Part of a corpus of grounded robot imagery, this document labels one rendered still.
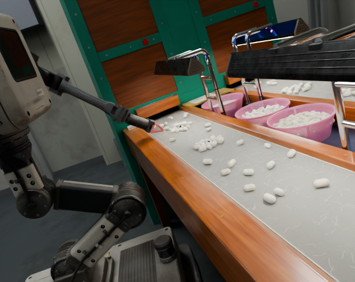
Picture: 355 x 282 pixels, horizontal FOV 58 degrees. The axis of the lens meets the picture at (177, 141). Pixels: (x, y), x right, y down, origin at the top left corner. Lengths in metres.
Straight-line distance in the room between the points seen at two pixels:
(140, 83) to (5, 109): 1.32
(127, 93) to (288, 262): 1.67
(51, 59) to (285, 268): 3.90
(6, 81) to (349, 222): 0.88
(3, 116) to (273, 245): 0.73
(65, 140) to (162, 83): 2.45
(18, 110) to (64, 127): 3.42
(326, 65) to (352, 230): 0.34
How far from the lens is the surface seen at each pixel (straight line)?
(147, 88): 2.16
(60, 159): 4.49
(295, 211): 0.84
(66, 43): 3.96
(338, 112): 1.02
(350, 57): 0.67
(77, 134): 4.35
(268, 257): 0.69
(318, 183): 0.91
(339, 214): 0.82
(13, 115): 0.94
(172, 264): 1.23
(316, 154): 1.06
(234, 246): 0.74
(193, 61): 1.40
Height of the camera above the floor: 1.22
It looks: 17 degrees down
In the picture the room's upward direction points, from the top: 19 degrees counter-clockwise
